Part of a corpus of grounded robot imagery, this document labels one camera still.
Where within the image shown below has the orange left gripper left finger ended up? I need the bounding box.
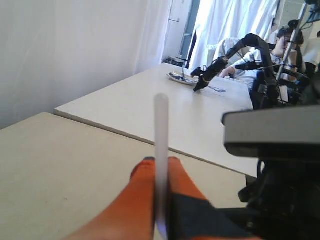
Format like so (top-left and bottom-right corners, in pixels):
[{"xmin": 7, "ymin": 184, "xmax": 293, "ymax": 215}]
[{"xmin": 66, "ymin": 157, "xmax": 156, "ymax": 240}]

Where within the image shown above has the adjacent white table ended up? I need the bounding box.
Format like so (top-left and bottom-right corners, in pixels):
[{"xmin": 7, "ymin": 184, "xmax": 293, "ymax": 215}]
[{"xmin": 54, "ymin": 63, "xmax": 258, "ymax": 177}]

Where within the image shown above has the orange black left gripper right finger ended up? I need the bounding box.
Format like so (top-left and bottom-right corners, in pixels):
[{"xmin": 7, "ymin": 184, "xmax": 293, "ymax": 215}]
[{"xmin": 168, "ymin": 157, "xmax": 253, "ymax": 240}]

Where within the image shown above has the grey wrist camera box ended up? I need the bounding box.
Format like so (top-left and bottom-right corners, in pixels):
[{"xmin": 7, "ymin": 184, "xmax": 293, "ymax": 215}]
[{"xmin": 221, "ymin": 105, "xmax": 320, "ymax": 162}]

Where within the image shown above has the blue patterned plate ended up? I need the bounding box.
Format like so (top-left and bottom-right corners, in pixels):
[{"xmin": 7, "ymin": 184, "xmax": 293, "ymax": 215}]
[{"xmin": 167, "ymin": 71, "xmax": 198, "ymax": 86}]

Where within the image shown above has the seated person in white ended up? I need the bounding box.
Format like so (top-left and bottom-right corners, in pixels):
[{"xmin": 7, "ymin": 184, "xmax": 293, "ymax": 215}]
[{"xmin": 219, "ymin": 25, "xmax": 305, "ymax": 90}]

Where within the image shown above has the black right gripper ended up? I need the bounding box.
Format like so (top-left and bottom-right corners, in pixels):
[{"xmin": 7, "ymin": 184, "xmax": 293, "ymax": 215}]
[{"xmin": 220, "ymin": 159, "xmax": 320, "ymax": 240}]

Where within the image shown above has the white backdrop curtain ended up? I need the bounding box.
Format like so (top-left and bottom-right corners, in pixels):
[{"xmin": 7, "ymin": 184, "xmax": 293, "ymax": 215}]
[{"xmin": 0, "ymin": 0, "xmax": 172, "ymax": 128}]

